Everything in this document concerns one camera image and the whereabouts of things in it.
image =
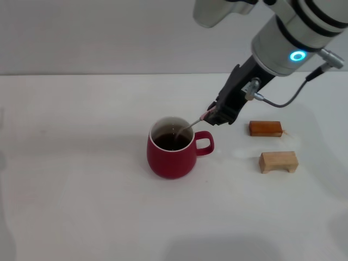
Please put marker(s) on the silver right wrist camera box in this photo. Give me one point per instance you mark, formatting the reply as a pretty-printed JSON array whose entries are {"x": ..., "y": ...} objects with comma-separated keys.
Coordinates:
[{"x": 217, "y": 12}]

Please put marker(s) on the red ceramic cup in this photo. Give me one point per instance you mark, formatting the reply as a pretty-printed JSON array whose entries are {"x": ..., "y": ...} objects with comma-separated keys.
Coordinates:
[{"x": 171, "y": 163}]

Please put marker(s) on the dark orange wooden block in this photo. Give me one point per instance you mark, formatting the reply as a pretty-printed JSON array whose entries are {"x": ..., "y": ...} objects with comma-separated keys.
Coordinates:
[{"x": 265, "y": 128}]

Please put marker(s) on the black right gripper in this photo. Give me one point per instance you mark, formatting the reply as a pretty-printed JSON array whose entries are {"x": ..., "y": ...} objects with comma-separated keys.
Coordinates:
[{"x": 239, "y": 87}]

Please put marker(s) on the light wooden bridge block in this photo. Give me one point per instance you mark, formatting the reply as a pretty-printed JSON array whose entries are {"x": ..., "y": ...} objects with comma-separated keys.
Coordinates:
[{"x": 274, "y": 160}]

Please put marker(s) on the dark coffee liquid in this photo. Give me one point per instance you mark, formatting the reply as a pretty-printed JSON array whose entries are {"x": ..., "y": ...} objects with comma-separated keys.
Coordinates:
[{"x": 167, "y": 142}]

